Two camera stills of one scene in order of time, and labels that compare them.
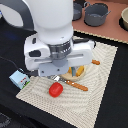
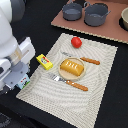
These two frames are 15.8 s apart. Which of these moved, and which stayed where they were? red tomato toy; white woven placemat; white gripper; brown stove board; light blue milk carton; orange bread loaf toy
Moved: red tomato toy; white gripper
Stayed: orange bread loaf toy; light blue milk carton; brown stove board; white woven placemat
